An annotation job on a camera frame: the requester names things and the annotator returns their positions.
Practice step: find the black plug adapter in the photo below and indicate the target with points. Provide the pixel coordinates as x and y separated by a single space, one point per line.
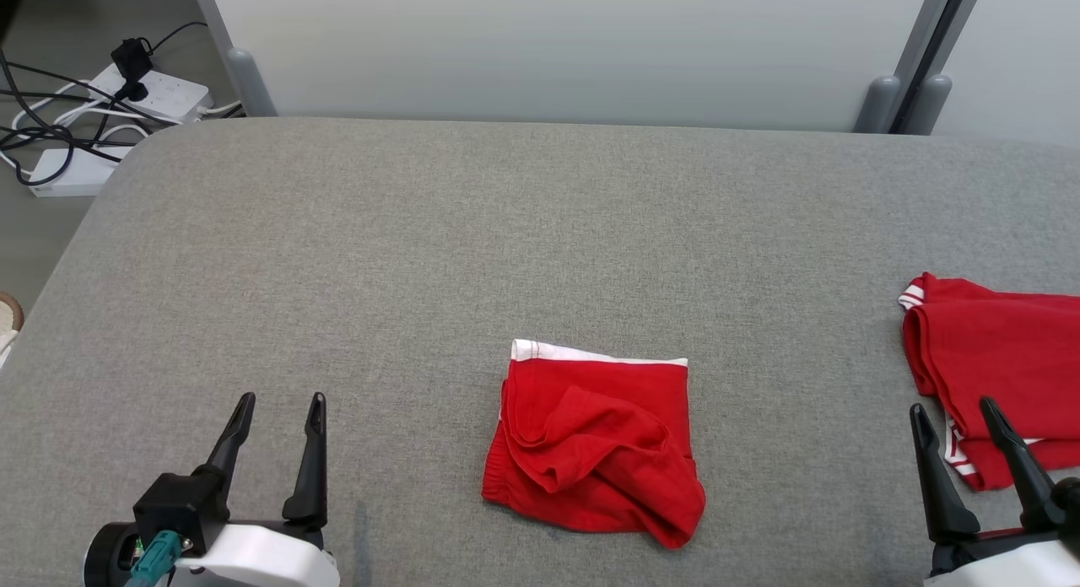
131 57

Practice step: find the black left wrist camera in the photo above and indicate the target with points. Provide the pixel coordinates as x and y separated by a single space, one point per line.
177 503

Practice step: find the grey partition post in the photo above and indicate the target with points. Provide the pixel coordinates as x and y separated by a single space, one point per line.
877 106
926 106
251 85

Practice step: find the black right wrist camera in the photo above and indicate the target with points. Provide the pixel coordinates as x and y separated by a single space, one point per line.
1067 503

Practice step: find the white power adapter box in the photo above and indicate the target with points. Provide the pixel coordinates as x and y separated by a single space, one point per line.
67 169

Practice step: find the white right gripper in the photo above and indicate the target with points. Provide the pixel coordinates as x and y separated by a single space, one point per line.
1012 566

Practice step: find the narrow white partition panel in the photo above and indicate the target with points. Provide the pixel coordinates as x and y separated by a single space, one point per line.
1029 56

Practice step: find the wide white partition panel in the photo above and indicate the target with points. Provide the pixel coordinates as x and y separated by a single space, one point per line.
548 47

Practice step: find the red shorts with white trim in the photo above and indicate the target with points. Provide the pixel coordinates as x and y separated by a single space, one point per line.
591 452

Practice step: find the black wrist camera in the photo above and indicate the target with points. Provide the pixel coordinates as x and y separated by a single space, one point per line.
177 503
1067 503

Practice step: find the red shirt with white trim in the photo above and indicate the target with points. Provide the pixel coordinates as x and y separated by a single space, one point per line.
1004 359

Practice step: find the white power strip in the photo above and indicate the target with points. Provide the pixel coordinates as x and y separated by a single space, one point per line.
173 94

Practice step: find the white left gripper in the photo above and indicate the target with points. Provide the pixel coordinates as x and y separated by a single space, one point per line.
261 562

